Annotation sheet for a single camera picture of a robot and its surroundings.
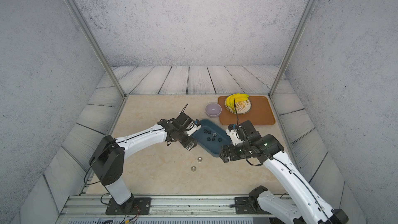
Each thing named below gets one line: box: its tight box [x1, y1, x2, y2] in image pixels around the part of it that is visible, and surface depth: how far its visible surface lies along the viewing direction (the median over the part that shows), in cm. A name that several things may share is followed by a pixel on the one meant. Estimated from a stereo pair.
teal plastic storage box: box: [191, 118, 232, 158], surface depth 98 cm
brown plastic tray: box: [218, 95, 276, 126], surface depth 113 cm
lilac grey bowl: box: [205, 102, 223, 119], surface depth 109 cm
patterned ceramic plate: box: [224, 93, 252, 115], surface depth 116 cm
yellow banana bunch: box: [225, 93, 250, 112], surface depth 113 cm
